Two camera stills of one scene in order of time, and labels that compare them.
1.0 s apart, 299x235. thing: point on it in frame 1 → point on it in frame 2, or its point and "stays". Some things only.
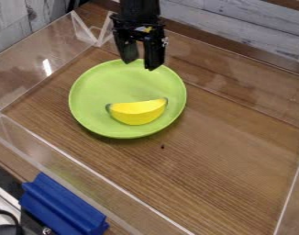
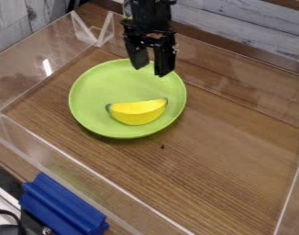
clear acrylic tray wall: x=24 y=151 stays
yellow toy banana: x=138 y=112 stays
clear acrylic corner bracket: x=85 y=34 stays
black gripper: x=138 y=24 → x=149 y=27
